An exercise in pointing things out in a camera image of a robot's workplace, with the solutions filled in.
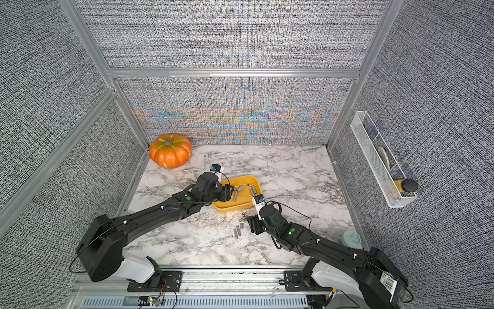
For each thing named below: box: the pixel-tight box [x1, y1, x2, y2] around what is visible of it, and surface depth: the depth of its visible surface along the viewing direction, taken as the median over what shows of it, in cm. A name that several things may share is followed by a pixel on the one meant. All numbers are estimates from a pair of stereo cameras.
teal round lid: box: [340, 230, 362, 249], surface depth 76 cm
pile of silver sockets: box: [233, 222, 245, 240], surface depth 88 cm
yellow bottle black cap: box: [394, 178, 419, 193], surface depth 63 cm
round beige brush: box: [376, 146, 391, 171], surface depth 72 cm
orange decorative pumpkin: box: [148, 133, 193, 169], surface depth 105 cm
